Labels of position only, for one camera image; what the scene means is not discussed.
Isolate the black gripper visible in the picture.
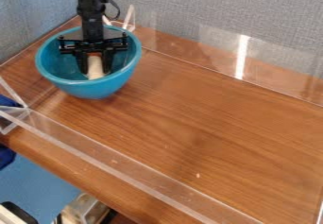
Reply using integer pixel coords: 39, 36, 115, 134
57, 14, 127, 74

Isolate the white brown-capped toy mushroom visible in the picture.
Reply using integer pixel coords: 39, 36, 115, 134
87, 55, 104, 80

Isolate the blue bowl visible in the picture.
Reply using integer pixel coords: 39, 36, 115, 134
35, 26, 142, 99

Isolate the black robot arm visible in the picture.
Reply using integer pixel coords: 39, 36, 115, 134
57, 0, 127, 74

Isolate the blue cloth object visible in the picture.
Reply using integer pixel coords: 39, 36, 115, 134
0, 94, 21, 170

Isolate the clear acrylic front barrier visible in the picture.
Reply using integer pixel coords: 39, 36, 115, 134
0, 77, 263, 224

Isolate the clear acrylic barrier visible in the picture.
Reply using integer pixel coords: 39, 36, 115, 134
0, 77, 263, 224
132, 14, 323, 107

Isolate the clear acrylic back barrier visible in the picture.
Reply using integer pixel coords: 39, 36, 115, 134
132, 14, 323, 107

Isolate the black white object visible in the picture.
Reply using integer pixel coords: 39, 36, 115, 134
0, 201, 39, 224

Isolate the clear acrylic corner bracket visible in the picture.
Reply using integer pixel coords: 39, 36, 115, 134
103, 5, 136, 32

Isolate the black cable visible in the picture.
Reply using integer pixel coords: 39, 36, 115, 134
104, 0, 123, 22

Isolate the metal table frame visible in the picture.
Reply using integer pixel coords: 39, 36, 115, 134
52, 193, 110, 224

